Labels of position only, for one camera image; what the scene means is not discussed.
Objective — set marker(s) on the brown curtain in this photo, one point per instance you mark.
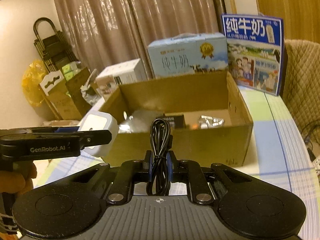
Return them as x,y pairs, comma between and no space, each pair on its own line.
107,32

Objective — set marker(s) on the light blue milk carton box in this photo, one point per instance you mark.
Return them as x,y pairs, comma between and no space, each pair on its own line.
188,54

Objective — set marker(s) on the crumpled bag of clutter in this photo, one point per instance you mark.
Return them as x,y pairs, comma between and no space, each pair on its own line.
89,90

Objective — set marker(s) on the quilted beige chair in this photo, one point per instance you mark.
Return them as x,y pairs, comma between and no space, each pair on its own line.
301,85

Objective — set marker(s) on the wooden door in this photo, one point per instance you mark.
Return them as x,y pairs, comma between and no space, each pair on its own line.
301,17

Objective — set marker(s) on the open brown cardboard box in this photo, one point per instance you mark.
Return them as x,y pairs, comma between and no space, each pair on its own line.
213,94

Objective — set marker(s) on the checked tablecloth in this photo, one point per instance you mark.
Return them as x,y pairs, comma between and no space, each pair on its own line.
276,154

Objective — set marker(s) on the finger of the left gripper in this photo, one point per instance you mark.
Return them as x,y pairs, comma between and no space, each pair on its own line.
55,129
94,138

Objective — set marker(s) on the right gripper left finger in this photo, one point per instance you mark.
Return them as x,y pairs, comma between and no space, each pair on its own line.
126,176

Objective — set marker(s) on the brown carton with handle cutout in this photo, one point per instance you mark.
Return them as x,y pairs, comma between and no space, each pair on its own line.
65,95

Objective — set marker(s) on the white square plastic container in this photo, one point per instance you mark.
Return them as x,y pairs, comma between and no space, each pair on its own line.
100,121

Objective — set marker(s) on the black Flyco shaver box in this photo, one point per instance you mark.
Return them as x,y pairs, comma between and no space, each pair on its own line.
175,121

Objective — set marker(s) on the yellow plastic bag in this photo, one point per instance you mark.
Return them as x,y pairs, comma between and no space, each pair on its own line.
31,79

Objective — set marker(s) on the clear plastic packet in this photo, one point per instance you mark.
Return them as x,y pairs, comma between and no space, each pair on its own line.
210,122

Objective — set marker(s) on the white appliance box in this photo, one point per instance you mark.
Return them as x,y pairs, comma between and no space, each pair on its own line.
119,74

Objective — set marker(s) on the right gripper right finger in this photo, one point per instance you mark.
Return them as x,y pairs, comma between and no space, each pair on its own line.
190,173

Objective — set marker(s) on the green tissue packs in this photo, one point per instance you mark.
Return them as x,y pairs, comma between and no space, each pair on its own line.
71,69

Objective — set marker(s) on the person's left hand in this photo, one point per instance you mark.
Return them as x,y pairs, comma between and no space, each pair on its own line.
15,183

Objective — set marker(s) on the white power strip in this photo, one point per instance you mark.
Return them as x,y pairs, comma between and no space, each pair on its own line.
316,164

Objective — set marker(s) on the dark blue milk carton box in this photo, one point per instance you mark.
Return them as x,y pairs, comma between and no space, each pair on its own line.
255,46

